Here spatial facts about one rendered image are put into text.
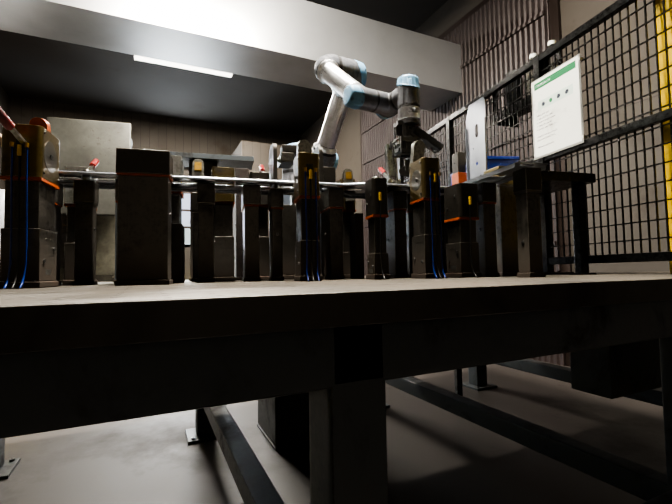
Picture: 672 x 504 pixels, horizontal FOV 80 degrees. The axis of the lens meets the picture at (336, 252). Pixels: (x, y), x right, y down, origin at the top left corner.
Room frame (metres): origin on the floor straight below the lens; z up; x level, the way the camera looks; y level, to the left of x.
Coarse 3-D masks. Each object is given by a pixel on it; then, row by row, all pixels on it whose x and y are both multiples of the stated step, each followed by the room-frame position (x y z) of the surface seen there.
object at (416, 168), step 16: (416, 160) 1.16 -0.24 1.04; (432, 160) 1.14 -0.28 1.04; (416, 176) 1.17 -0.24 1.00; (432, 176) 1.14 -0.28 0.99; (416, 192) 1.17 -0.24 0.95; (432, 192) 1.14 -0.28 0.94; (416, 208) 1.19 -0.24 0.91; (432, 208) 1.15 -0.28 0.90; (416, 224) 1.19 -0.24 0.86; (432, 224) 1.13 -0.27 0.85; (416, 240) 1.18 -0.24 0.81; (432, 240) 1.13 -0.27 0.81; (416, 256) 1.18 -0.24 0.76; (432, 256) 1.13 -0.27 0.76; (416, 272) 1.19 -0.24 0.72; (432, 272) 1.14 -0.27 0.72
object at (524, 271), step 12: (528, 168) 1.04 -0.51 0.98; (540, 168) 1.06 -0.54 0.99; (516, 180) 1.07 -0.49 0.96; (528, 180) 1.04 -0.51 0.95; (540, 180) 1.05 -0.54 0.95; (516, 192) 1.08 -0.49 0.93; (528, 192) 1.05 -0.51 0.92; (540, 192) 1.06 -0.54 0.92; (516, 204) 1.08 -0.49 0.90; (528, 204) 1.05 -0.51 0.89; (528, 216) 1.05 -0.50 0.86; (540, 216) 1.06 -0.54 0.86; (528, 228) 1.05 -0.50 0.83; (540, 228) 1.06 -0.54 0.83; (528, 240) 1.05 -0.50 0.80; (540, 240) 1.06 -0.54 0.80; (528, 252) 1.05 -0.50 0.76; (540, 252) 1.06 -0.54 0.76; (528, 264) 1.05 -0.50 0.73; (540, 264) 1.06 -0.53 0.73; (528, 276) 1.05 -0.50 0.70; (540, 276) 1.05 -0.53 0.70
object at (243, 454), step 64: (448, 320) 0.57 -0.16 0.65; (512, 320) 0.63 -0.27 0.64; (576, 320) 0.69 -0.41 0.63; (640, 320) 0.77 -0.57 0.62; (0, 384) 0.36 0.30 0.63; (64, 384) 0.38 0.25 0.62; (128, 384) 0.40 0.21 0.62; (192, 384) 0.43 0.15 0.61; (256, 384) 0.46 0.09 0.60; (320, 384) 0.49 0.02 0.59; (384, 384) 0.53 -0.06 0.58; (576, 384) 1.22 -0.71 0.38; (640, 384) 1.18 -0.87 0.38; (0, 448) 1.54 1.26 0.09; (320, 448) 0.53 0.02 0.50; (384, 448) 0.53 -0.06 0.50; (576, 448) 1.13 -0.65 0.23
